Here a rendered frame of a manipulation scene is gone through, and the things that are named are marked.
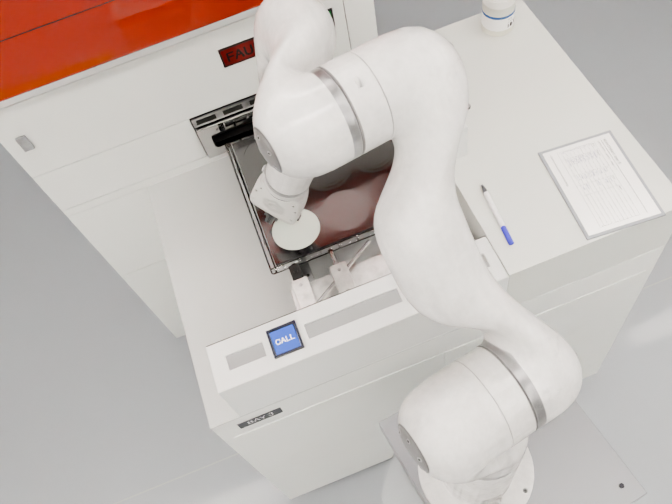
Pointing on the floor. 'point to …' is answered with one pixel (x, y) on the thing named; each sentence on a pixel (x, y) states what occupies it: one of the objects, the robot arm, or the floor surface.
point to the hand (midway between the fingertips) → (272, 213)
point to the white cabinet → (361, 403)
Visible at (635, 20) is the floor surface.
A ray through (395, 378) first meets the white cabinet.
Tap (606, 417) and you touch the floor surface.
